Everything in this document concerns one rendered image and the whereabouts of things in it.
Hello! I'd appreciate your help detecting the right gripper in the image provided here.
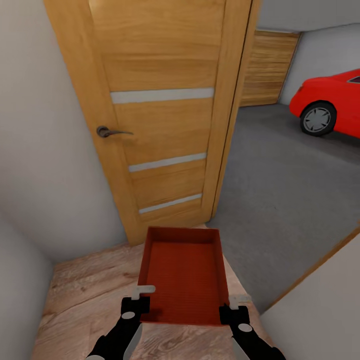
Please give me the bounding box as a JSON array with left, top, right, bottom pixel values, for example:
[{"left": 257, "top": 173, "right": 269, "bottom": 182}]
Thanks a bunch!
[{"left": 219, "top": 305, "right": 250, "bottom": 325}]

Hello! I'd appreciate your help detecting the storage box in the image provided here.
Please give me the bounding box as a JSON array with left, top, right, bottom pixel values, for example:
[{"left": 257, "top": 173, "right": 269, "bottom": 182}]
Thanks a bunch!
[{"left": 137, "top": 30, "right": 291, "bottom": 327}]

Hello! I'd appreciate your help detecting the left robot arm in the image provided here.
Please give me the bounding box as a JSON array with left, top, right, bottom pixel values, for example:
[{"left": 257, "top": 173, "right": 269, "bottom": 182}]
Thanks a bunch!
[{"left": 85, "top": 285, "right": 156, "bottom": 360}]

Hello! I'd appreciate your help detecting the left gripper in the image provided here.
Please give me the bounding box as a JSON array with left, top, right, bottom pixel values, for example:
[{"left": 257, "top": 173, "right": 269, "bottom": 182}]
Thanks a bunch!
[{"left": 120, "top": 296, "right": 150, "bottom": 314}]

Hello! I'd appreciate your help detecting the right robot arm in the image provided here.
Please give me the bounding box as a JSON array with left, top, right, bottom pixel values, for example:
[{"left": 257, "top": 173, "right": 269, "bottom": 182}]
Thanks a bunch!
[{"left": 219, "top": 294, "right": 286, "bottom": 360}]

